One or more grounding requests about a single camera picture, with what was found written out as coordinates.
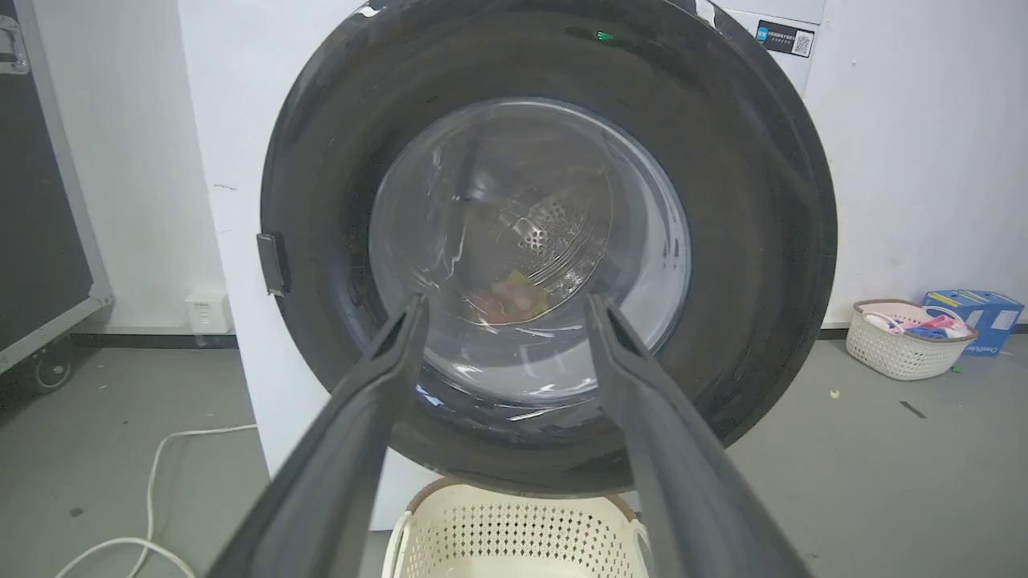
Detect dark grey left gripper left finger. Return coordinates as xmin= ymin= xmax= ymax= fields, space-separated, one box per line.
xmin=206 ymin=292 xmax=430 ymax=578

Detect cream perforated laundry basket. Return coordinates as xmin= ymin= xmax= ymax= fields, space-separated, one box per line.
xmin=382 ymin=477 xmax=653 ymax=578

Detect black QR code sticker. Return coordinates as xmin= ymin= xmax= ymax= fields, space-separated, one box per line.
xmin=755 ymin=20 xmax=816 ymax=59

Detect round black washing machine door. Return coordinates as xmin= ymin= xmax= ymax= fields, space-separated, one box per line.
xmin=259 ymin=0 xmax=838 ymax=499

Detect black flight case with wheels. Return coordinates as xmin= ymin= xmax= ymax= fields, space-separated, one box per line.
xmin=0 ymin=0 xmax=115 ymax=394

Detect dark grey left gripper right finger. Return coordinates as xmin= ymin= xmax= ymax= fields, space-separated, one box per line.
xmin=585 ymin=292 xmax=812 ymax=578

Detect small cream basket with clothes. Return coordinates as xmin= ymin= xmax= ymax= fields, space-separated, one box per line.
xmin=846 ymin=299 xmax=978 ymax=381

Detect white power cable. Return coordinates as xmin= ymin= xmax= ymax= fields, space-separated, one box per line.
xmin=55 ymin=423 xmax=258 ymax=578

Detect white wall socket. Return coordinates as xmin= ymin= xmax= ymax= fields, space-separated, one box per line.
xmin=185 ymin=291 xmax=234 ymax=335

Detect blue cardboard box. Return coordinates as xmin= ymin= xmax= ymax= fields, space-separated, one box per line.
xmin=922 ymin=290 xmax=1025 ymax=357

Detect white washing machine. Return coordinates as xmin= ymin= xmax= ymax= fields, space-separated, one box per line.
xmin=178 ymin=0 xmax=828 ymax=532

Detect colourful clothes inside drum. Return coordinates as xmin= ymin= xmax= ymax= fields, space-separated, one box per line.
xmin=474 ymin=271 xmax=551 ymax=324

